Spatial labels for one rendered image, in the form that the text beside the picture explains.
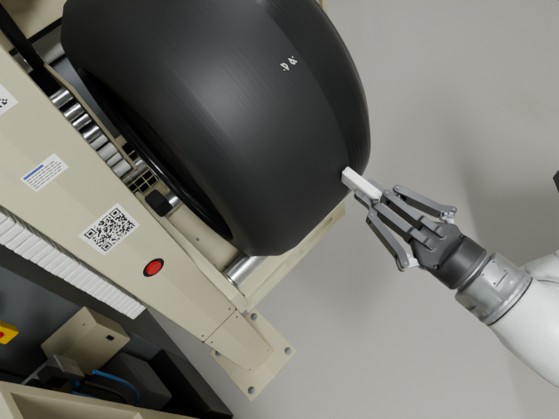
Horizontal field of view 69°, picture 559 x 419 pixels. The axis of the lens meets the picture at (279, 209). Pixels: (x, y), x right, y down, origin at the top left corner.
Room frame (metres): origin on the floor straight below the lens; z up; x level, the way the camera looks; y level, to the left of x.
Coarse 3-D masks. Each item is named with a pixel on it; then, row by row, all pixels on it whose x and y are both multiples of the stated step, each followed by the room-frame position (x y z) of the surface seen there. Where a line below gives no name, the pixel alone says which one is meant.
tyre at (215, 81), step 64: (128, 0) 0.54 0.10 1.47; (192, 0) 0.52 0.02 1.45; (256, 0) 0.51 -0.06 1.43; (128, 64) 0.47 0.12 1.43; (192, 64) 0.44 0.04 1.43; (256, 64) 0.43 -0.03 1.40; (320, 64) 0.44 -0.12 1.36; (128, 128) 0.71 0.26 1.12; (192, 128) 0.39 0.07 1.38; (256, 128) 0.37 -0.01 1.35; (320, 128) 0.38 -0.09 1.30; (192, 192) 0.62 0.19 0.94; (256, 192) 0.32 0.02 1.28; (320, 192) 0.34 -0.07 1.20
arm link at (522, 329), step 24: (528, 288) 0.11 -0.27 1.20; (552, 288) 0.10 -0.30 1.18; (528, 312) 0.08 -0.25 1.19; (552, 312) 0.07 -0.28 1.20; (504, 336) 0.07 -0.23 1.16; (528, 336) 0.06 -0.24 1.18; (552, 336) 0.05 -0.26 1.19; (528, 360) 0.03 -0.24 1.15; (552, 360) 0.02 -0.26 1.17; (552, 384) 0.00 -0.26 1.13
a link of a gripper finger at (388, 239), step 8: (368, 216) 0.28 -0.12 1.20; (376, 216) 0.27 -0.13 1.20; (368, 224) 0.28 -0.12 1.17; (376, 224) 0.26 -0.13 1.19; (376, 232) 0.26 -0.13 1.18; (384, 232) 0.25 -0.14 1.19; (384, 240) 0.24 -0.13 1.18; (392, 240) 0.23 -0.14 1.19; (392, 248) 0.22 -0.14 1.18; (400, 248) 0.22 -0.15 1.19; (400, 256) 0.21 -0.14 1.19; (400, 264) 0.20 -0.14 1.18; (408, 264) 0.19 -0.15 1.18
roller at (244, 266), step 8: (240, 256) 0.43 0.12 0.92; (248, 256) 0.42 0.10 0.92; (256, 256) 0.41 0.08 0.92; (264, 256) 0.41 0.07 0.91; (232, 264) 0.41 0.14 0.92; (240, 264) 0.40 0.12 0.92; (248, 264) 0.40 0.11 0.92; (256, 264) 0.40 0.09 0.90; (232, 272) 0.39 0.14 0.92; (240, 272) 0.39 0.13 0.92; (248, 272) 0.39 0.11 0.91; (232, 280) 0.39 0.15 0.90; (240, 280) 0.38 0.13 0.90
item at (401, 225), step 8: (376, 200) 0.29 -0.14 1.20; (376, 208) 0.29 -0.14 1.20; (384, 208) 0.28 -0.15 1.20; (384, 216) 0.27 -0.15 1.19; (392, 216) 0.27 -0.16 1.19; (392, 224) 0.26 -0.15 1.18; (400, 224) 0.25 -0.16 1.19; (400, 232) 0.24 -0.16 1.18; (408, 232) 0.23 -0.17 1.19; (416, 232) 0.23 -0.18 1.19; (408, 240) 0.23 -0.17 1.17; (424, 240) 0.22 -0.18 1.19; (432, 240) 0.21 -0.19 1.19; (432, 248) 0.20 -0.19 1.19
